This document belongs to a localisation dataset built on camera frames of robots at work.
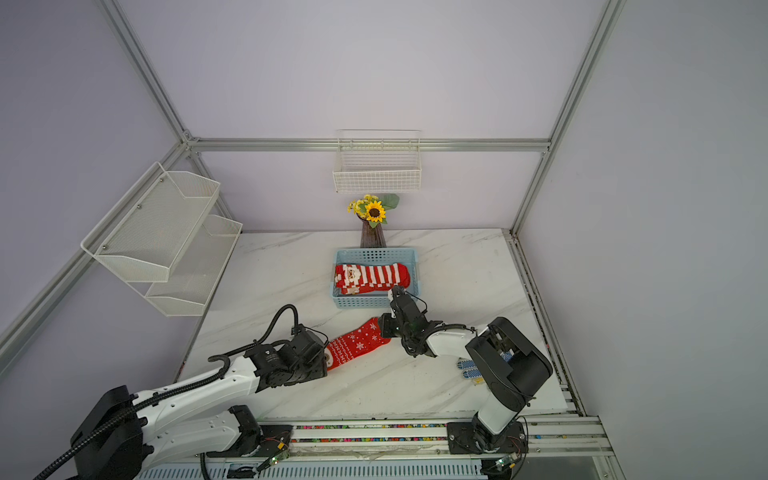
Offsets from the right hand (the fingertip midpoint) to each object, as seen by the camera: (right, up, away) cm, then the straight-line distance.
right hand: (383, 324), depth 93 cm
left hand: (-18, -11, -10) cm, 23 cm away
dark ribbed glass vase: (-4, +28, +9) cm, 30 cm away
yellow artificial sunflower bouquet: (-3, +37, +3) cm, 37 cm away
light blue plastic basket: (-4, +21, +14) cm, 26 cm away
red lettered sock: (-6, -4, -3) cm, 8 cm away
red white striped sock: (-10, +14, +6) cm, 18 cm away
